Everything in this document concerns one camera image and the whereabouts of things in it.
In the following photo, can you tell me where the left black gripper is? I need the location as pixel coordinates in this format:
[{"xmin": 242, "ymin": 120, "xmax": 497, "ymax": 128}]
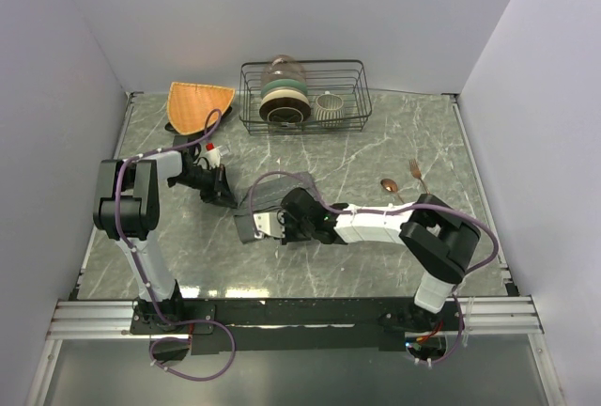
[{"xmin": 169, "ymin": 164, "xmax": 238, "ymax": 209}]

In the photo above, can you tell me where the grey cloth napkin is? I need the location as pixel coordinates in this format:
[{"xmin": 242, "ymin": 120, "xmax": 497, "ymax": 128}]
[{"xmin": 233, "ymin": 171, "xmax": 314, "ymax": 244}]

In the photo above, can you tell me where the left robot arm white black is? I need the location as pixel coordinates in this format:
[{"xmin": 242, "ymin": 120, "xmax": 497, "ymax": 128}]
[{"xmin": 93, "ymin": 144, "xmax": 238, "ymax": 333}]

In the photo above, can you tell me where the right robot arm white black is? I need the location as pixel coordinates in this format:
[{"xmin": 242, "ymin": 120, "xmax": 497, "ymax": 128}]
[{"xmin": 281, "ymin": 188, "xmax": 481, "ymax": 330}]

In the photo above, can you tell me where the copper spoon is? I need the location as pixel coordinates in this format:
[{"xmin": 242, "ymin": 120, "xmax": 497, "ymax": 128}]
[{"xmin": 380, "ymin": 178, "xmax": 408, "ymax": 204}]

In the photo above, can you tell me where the woven orange wicker tray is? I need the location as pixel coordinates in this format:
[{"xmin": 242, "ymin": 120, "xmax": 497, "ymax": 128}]
[{"xmin": 166, "ymin": 82, "xmax": 235, "ymax": 134}]

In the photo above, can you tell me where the brown dark bowl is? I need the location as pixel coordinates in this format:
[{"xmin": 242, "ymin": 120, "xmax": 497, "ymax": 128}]
[{"xmin": 259, "ymin": 99, "xmax": 311, "ymax": 124}]

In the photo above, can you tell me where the striped grey ceramic cup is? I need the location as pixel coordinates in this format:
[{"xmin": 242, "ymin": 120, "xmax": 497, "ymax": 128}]
[{"xmin": 313, "ymin": 91, "xmax": 345, "ymax": 129}]

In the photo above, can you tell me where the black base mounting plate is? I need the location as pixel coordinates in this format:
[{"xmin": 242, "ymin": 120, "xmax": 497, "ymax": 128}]
[{"xmin": 130, "ymin": 297, "xmax": 459, "ymax": 355}]

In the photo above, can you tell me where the copper fork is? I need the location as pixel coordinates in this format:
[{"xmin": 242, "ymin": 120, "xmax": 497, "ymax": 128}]
[{"xmin": 409, "ymin": 158, "xmax": 430, "ymax": 195}]

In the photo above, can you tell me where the green plate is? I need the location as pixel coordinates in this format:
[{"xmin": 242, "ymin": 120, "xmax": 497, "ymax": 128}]
[{"xmin": 261, "ymin": 78, "xmax": 308, "ymax": 97}]

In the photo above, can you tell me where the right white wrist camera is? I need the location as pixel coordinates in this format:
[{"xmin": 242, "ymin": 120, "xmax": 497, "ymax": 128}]
[{"xmin": 253, "ymin": 210, "xmax": 285, "ymax": 240}]

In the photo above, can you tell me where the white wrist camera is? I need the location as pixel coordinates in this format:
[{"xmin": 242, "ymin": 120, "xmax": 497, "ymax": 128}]
[
  {"xmin": 200, "ymin": 143, "xmax": 230, "ymax": 169},
  {"xmin": 253, "ymin": 210, "xmax": 285, "ymax": 240}
]

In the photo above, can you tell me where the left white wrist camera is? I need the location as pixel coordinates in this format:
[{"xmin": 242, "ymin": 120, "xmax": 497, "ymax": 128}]
[{"xmin": 200, "ymin": 143, "xmax": 230, "ymax": 169}]

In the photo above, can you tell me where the black wire dish rack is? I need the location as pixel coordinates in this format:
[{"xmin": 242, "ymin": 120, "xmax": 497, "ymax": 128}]
[{"xmin": 238, "ymin": 55, "xmax": 373, "ymax": 135}]

